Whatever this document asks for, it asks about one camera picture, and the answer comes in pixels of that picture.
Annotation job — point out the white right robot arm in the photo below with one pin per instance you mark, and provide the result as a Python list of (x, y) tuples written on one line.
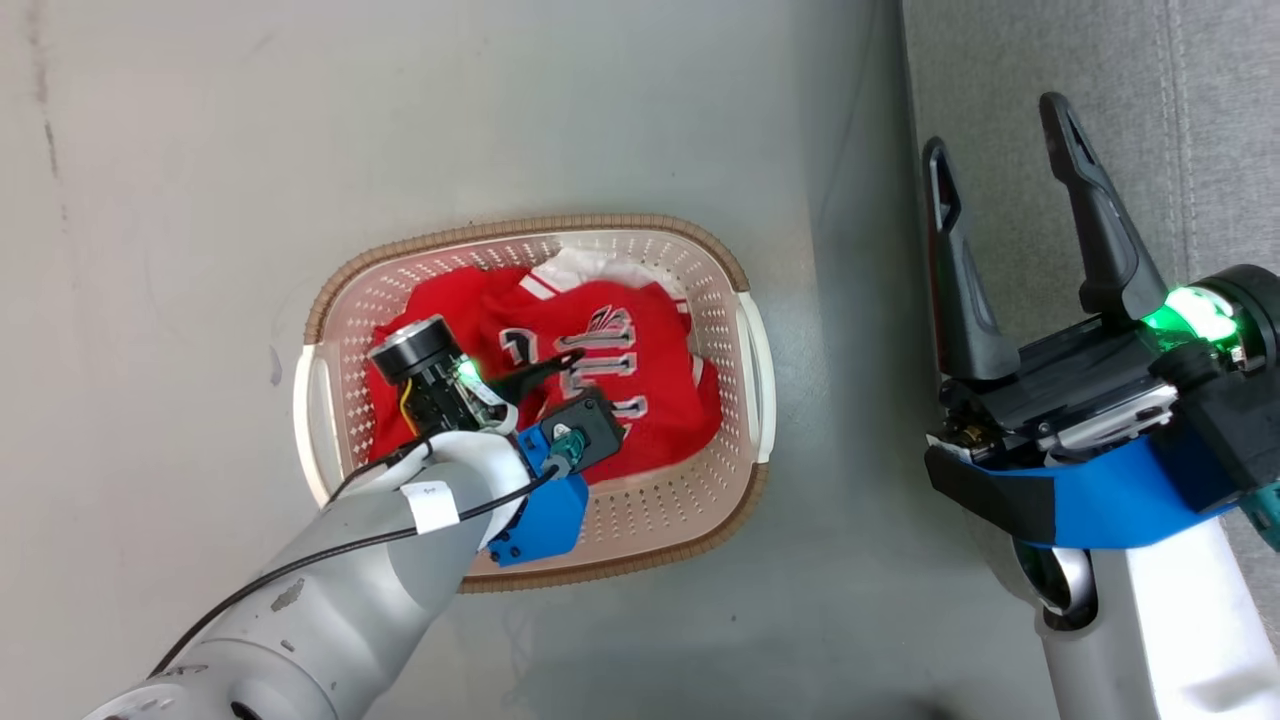
[(1180, 640)]

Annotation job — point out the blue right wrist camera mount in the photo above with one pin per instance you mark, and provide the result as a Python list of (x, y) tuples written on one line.
[(1110, 505)]

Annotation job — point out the teal right wrist camera connector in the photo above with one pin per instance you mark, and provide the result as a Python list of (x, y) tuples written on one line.
[(1266, 515)]

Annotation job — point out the red sports jersey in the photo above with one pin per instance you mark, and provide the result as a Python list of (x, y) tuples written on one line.
[(640, 400)]

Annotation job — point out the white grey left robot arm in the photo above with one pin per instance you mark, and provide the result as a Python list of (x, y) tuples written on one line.
[(330, 600)]

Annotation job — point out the beige perforated laundry basket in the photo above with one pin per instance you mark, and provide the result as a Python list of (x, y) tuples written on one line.
[(650, 520)]

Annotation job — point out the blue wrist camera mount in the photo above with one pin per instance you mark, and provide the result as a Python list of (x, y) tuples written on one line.
[(545, 520), (1110, 505)]

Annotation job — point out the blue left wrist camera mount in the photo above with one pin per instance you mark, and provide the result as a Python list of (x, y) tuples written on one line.
[(545, 520)]

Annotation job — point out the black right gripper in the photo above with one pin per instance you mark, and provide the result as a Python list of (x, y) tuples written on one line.
[(1100, 390)]

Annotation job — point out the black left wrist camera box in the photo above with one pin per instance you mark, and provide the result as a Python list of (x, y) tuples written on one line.
[(595, 425)]

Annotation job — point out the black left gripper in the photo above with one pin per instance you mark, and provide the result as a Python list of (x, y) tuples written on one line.
[(440, 385)]

